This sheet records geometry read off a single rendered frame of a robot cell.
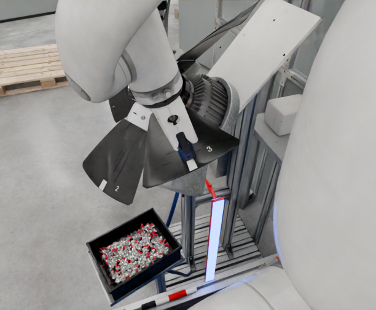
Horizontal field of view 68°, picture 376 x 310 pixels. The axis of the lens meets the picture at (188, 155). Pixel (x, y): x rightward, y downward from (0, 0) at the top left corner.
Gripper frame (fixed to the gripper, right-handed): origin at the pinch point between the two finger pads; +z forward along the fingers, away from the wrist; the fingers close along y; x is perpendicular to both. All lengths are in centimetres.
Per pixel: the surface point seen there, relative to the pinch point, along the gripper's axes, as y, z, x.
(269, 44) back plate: 32.1, 5.7, -37.5
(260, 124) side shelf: 44, 48, -36
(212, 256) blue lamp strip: -13.0, 21.6, 4.5
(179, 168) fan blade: -1.4, 2.4, 2.9
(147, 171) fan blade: 2.2, 2.7, 9.3
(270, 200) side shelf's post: 31, 90, -31
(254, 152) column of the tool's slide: 59, 83, -38
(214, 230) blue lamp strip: -12.9, 10.9, 1.7
